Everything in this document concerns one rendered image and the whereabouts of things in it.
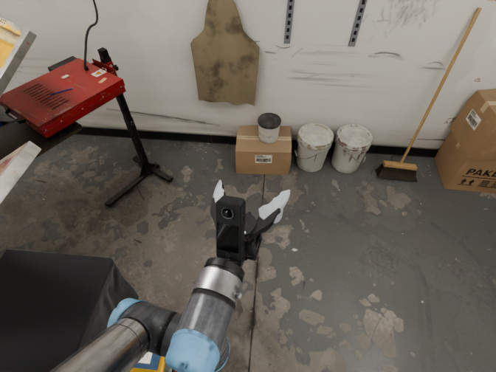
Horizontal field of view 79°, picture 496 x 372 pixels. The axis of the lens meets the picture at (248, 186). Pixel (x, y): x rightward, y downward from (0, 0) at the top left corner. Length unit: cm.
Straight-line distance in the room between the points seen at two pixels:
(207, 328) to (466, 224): 281
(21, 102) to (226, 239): 188
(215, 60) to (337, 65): 96
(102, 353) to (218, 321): 16
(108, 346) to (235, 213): 26
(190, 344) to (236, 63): 229
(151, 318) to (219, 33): 219
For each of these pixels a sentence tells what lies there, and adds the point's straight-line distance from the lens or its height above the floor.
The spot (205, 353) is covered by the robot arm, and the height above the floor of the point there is 169.
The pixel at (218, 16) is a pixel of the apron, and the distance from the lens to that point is 248.
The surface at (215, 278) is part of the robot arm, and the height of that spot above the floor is 169.
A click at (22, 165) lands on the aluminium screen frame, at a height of 154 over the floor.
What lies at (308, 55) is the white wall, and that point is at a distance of 261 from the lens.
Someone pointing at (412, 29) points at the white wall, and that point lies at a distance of 268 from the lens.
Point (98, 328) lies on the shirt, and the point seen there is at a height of 84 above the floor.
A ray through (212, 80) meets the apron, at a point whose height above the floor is 77.
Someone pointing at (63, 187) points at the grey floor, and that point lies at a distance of 326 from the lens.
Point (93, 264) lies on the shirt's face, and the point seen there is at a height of 95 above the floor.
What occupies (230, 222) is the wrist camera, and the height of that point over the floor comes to 173.
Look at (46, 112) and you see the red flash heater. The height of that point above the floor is 110.
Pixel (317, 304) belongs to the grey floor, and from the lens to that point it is 232.
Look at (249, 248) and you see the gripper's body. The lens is 57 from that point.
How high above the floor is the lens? 216
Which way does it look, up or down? 51 degrees down
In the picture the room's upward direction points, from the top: straight up
